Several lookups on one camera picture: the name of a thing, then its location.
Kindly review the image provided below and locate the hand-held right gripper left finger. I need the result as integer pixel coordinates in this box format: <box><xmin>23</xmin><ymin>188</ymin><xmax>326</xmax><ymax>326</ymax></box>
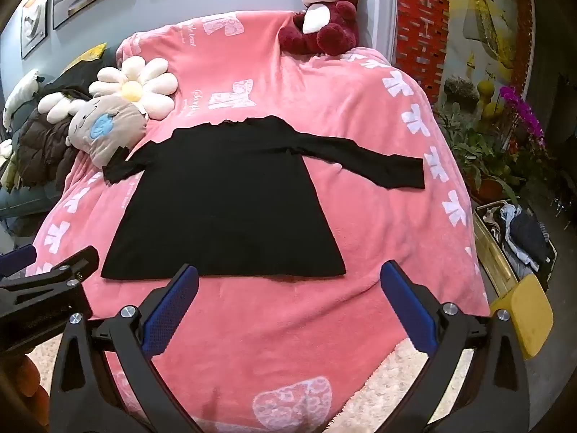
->
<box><xmin>49</xmin><ymin>264</ymin><xmax>212</xmax><ymax>433</ymax></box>

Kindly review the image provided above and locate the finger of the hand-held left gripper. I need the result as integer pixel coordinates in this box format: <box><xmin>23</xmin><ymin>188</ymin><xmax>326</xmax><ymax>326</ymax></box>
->
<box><xmin>0</xmin><ymin>244</ymin><xmax>38</xmax><ymax>280</ymax></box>
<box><xmin>0</xmin><ymin>246</ymin><xmax>100</xmax><ymax>290</ymax></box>

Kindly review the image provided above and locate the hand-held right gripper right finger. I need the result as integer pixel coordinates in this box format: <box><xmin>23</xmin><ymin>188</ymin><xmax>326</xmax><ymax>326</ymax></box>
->
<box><xmin>380</xmin><ymin>261</ymin><xmax>530</xmax><ymax>433</ymax></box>

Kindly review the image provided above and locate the black long-sleeve sweater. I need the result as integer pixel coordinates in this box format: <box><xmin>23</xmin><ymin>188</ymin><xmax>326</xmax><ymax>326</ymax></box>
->
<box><xmin>100</xmin><ymin>116</ymin><xmax>427</xmax><ymax>283</ymax></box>

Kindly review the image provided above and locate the box of clothes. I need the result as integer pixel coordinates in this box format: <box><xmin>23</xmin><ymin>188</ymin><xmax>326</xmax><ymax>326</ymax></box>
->
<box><xmin>473</xmin><ymin>201</ymin><xmax>560</xmax><ymax>294</ymax></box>

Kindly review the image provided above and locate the person's left hand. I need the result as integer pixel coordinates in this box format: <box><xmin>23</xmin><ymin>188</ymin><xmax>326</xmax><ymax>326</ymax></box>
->
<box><xmin>16</xmin><ymin>354</ymin><xmax>51</xmax><ymax>429</ymax></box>

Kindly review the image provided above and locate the white fluffy rug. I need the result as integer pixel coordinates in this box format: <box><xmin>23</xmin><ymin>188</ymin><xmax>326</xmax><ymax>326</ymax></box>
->
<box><xmin>334</xmin><ymin>338</ymin><xmax>479</xmax><ymax>433</ymax></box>

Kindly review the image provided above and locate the brown puffer jacket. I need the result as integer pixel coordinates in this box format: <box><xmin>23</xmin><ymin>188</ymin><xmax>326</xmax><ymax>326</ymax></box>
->
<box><xmin>13</xmin><ymin>108</ymin><xmax>86</xmax><ymax>188</ymax></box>

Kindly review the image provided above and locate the yellow stool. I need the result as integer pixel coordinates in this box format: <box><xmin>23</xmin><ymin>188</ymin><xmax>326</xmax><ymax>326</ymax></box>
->
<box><xmin>490</xmin><ymin>274</ymin><xmax>554</xmax><ymax>362</ymax></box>

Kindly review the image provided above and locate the pink bow-print blanket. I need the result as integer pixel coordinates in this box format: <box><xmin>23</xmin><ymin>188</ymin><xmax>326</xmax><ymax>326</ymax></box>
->
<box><xmin>25</xmin><ymin>9</ymin><xmax>492</xmax><ymax>433</ymax></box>

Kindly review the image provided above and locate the grey plush face pillow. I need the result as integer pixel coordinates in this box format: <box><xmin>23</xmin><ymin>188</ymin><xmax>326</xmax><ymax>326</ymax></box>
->
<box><xmin>67</xmin><ymin>95</ymin><xmax>149</xmax><ymax>167</ymax></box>

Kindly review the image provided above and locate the white daisy flower pillow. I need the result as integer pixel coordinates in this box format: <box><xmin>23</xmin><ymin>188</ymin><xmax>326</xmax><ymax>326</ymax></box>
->
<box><xmin>89</xmin><ymin>56</ymin><xmax>178</xmax><ymax>120</ymax></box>
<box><xmin>37</xmin><ymin>91</ymin><xmax>93</xmax><ymax>124</ymax></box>

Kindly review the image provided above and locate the green potted plant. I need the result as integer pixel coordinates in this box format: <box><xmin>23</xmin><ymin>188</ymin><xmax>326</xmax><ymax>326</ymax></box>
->
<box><xmin>435</xmin><ymin>101</ymin><xmax>524</xmax><ymax>204</ymax></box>

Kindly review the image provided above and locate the white plush toy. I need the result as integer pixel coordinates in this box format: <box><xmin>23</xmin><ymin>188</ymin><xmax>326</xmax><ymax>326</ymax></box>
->
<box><xmin>2</xmin><ymin>69</ymin><xmax>46</xmax><ymax>129</ymax></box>

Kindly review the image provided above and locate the dark cloth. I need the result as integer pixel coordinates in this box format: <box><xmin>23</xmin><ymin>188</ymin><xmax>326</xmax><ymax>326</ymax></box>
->
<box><xmin>43</xmin><ymin>56</ymin><xmax>118</xmax><ymax>100</ymax></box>

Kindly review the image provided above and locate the yellow pillow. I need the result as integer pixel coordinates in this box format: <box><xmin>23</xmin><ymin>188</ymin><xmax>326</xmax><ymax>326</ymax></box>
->
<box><xmin>63</xmin><ymin>43</ymin><xmax>109</xmax><ymax>73</ymax></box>

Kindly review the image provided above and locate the yellow gourd ornament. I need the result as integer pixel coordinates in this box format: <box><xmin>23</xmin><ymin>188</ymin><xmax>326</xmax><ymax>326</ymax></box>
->
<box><xmin>478</xmin><ymin>79</ymin><xmax>506</xmax><ymax>120</ymax></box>

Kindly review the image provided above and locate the purple orchid plant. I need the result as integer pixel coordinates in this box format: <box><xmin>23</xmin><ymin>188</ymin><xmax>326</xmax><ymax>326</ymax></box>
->
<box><xmin>498</xmin><ymin>86</ymin><xmax>548</xmax><ymax>149</ymax></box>

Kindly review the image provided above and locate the framed picture with white shape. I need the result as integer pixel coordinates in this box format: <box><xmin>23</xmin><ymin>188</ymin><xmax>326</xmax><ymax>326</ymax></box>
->
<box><xmin>20</xmin><ymin>0</ymin><xmax>55</xmax><ymax>59</ymax></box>

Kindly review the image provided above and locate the red and white plush bear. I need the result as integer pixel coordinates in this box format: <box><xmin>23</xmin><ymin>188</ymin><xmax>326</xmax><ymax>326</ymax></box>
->
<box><xmin>277</xmin><ymin>0</ymin><xmax>364</xmax><ymax>55</ymax></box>

